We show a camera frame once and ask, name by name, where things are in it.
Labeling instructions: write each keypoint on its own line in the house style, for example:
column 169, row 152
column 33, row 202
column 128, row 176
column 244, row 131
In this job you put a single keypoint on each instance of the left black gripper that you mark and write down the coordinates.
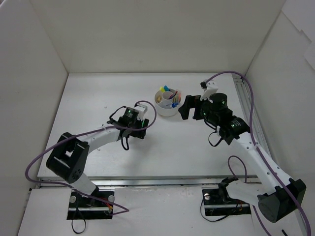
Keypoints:
column 141, row 125

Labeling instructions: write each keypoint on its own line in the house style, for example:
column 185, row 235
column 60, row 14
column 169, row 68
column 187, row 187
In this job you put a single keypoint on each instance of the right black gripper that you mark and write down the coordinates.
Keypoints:
column 197, row 108

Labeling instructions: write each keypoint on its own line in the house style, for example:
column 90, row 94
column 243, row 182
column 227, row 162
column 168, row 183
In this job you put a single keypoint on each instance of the pale yellow gel pen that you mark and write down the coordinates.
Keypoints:
column 176, row 98

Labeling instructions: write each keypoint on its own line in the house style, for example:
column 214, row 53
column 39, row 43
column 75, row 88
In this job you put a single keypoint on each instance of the blue black highlighter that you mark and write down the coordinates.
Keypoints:
column 166, row 88

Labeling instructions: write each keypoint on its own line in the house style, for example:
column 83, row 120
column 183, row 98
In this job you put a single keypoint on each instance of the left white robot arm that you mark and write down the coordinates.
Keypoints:
column 68, row 160

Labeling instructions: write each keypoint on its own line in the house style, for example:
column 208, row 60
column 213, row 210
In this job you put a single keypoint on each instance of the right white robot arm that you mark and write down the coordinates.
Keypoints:
column 279, row 192

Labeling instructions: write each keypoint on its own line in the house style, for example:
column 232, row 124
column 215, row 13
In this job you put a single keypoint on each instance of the white round compartment container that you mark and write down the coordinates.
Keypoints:
column 164, row 108

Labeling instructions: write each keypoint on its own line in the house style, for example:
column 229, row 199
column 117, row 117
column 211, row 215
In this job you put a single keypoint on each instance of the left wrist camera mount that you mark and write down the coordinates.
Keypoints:
column 141, row 109

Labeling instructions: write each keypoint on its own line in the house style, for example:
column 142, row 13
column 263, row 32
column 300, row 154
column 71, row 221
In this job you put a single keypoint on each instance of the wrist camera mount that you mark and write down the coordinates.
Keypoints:
column 209, row 88
column 141, row 109

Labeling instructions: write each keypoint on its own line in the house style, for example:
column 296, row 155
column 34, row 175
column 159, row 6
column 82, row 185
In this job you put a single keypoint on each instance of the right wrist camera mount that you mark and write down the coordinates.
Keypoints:
column 209, row 88

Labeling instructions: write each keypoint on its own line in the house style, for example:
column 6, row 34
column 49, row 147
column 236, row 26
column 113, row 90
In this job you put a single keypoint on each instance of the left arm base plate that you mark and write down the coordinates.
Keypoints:
column 81, row 207

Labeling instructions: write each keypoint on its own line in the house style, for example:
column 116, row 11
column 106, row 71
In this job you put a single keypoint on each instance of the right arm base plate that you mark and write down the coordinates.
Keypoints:
column 213, row 205

